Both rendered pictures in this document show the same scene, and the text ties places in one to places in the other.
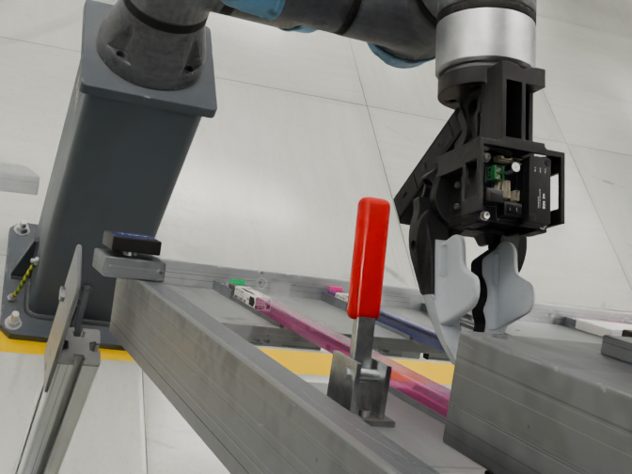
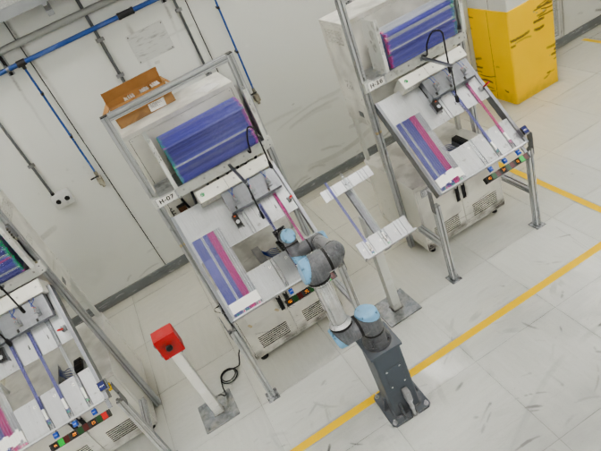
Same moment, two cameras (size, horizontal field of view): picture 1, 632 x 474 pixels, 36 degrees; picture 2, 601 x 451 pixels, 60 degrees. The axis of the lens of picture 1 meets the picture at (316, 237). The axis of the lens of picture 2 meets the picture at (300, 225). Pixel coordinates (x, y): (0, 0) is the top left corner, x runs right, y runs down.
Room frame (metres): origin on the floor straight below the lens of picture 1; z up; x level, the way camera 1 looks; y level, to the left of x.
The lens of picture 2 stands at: (2.87, 0.82, 2.64)
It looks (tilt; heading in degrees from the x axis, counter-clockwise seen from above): 34 degrees down; 199
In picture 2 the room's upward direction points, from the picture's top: 24 degrees counter-clockwise
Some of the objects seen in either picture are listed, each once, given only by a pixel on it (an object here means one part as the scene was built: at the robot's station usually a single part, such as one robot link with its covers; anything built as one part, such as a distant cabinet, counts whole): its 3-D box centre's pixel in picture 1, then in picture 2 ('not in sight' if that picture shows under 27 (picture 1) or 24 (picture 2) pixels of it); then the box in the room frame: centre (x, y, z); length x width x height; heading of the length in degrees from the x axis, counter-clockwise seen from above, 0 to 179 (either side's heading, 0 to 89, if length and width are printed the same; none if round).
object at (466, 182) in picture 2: not in sight; (442, 154); (-0.39, 0.87, 0.65); 1.01 x 0.73 x 1.29; 31
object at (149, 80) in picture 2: not in sight; (156, 90); (0.07, -0.62, 1.82); 0.68 x 0.30 x 0.20; 121
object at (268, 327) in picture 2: not in sight; (270, 284); (0.20, -0.48, 0.31); 0.70 x 0.65 x 0.62; 121
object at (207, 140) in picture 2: not in sight; (208, 140); (0.27, -0.37, 1.52); 0.51 x 0.13 x 0.27; 121
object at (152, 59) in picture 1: (159, 25); (374, 334); (1.07, 0.33, 0.60); 0.15 x 0.15 x 0.10
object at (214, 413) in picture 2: not in sight; (191, 374); (0.96, -0.87, 0.39); 0.24 x 0.24 x 0.78; 31
